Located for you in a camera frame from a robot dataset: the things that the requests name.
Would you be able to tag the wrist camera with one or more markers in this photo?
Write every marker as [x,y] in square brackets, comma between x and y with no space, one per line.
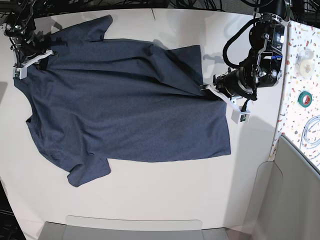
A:
[20,73]
[239,116]

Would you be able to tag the clear tape roll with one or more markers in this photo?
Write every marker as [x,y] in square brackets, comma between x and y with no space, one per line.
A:
[305,65]

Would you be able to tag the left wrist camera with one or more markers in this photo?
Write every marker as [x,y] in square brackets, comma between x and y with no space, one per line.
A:
[239,116]

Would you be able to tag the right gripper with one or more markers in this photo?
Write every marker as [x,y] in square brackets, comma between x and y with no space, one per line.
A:
[33,60]

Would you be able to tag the grey bin right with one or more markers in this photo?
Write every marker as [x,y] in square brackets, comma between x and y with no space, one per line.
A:
[290,209]

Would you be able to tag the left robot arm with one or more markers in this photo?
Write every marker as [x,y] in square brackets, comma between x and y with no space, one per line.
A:
[261,68]

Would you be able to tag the green tape roll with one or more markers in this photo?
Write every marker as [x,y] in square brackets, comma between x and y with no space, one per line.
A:
[305,99]

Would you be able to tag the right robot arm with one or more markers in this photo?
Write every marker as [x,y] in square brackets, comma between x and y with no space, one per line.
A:
[18,24]

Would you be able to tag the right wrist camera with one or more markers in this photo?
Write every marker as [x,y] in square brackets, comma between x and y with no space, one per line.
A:
[20,73]

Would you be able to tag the navy blue t-shirt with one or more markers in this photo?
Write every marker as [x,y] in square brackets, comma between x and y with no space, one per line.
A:
[123,99]

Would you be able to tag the grey tray bottom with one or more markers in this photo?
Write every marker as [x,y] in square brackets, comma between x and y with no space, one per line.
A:
[89,228]

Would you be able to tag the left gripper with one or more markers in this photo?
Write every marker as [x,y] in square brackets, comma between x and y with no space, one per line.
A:
[229,99]

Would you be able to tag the confetti patterned side cloth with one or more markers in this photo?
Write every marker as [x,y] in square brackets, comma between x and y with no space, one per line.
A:
[300,125]

